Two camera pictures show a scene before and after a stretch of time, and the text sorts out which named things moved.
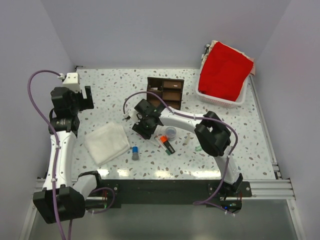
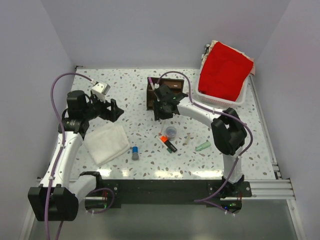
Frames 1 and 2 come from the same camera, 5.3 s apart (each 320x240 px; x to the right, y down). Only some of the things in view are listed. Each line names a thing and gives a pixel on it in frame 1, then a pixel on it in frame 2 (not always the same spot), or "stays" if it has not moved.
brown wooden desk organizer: [170, 89] stays
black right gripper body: [144, 127] to [160, 111]
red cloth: [224, 72] stays
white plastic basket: [222, 101] stays
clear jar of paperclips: [171, 132] stays
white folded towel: [106, 142] stays
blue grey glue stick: [135, 153] stays
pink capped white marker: [155, 144] to [151, 83]
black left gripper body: [77, 97] to [97, 109]
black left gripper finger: [87, 103] to [116, 112]
